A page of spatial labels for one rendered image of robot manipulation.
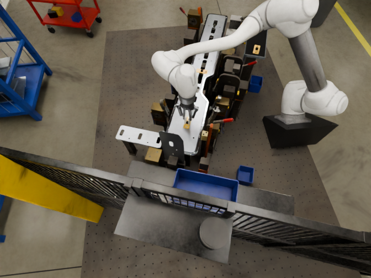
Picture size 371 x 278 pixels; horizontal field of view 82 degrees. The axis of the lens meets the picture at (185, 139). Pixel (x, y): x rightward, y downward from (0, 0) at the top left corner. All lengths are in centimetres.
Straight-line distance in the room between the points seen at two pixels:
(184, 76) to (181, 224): 60
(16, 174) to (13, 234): 184
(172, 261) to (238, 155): 83
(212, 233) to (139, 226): 28
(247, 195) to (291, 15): 87
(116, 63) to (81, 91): 103
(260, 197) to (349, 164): 179
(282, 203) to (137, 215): 77
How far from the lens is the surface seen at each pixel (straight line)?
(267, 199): 122
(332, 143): 290
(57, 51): 389
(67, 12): 417
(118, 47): 242
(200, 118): 139
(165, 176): 119
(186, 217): 74
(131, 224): 75
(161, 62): 110
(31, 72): 344
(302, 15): 116
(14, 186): 91
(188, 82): 99
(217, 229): 56
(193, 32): 193
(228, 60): 147
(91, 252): 157
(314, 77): 139
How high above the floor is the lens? 216
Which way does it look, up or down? 62 degrees down
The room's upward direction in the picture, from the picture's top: 1 degrees counter-clockwise
